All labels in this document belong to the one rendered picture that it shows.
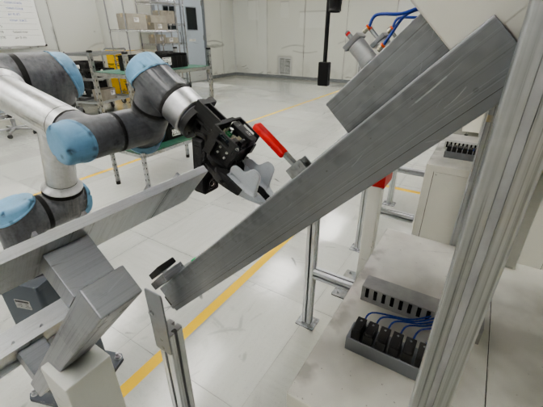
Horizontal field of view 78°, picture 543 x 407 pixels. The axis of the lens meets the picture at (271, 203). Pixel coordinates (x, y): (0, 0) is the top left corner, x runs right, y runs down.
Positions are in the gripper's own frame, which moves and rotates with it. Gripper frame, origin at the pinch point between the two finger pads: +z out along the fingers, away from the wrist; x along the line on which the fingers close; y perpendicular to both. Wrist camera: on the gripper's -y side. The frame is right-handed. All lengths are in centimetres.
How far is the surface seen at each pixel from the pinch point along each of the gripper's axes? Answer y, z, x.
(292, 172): 13.3, 2.1, -6.9
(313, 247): -51, 15, 60
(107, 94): -338, -384, 300
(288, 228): 8.3, 7.1, -10.0
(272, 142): 14.4, -2.8, -6.6
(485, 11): 39.2, 6.9, -8.0
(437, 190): -28, 41, 135
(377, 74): 29.5, 2.7, -6.0
